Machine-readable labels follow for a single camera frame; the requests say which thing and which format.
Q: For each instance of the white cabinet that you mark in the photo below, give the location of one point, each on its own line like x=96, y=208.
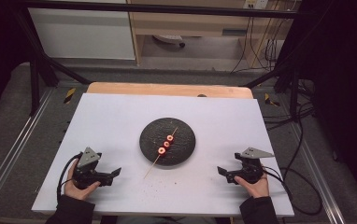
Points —
x=83, y=34

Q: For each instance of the round black slate plate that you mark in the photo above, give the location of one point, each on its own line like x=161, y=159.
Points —
x=179, y=149

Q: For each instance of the yellow black floor tape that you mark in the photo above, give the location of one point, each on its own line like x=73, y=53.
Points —
x=69, y=95
x=270, y=100

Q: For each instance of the thin wooden skewer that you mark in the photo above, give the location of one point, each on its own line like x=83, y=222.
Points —
x=151, y=168

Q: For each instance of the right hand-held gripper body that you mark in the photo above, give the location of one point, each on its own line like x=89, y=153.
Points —
x=249, y=169

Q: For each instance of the wooden table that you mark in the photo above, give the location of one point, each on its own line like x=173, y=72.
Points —
x=167, y=90

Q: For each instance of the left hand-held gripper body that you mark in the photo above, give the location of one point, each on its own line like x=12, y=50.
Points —
x=88, y=157

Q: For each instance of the black metal frame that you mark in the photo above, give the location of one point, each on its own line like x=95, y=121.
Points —
x=154, y=8

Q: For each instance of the red hawthorn piece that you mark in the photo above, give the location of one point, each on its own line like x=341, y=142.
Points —
x=166, y=144
x=161, y=151
x=170, y=138

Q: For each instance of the aluminium floor rail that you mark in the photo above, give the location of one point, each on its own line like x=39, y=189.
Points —
x=317, y=174
x=14, y=146

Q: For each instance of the person's right hand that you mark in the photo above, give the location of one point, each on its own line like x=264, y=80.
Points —
x=259, y=188

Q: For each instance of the person's left hand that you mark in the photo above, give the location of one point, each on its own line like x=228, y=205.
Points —
x=74, y=191

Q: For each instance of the white wall socket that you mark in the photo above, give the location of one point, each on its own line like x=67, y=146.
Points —
x=256, y=3

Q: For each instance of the light wooden desk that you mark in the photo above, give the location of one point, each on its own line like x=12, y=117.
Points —
x=198, y=21

